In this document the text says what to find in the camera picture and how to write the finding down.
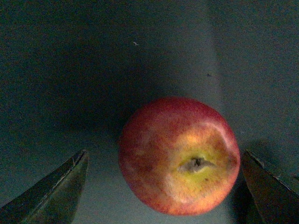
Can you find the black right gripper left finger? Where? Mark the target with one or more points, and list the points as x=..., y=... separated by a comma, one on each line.
x=53, y=199

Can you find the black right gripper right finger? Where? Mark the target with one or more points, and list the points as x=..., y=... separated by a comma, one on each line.
x=275, y=193

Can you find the red yellow apple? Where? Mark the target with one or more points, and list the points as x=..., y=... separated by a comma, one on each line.
x=179, y=156

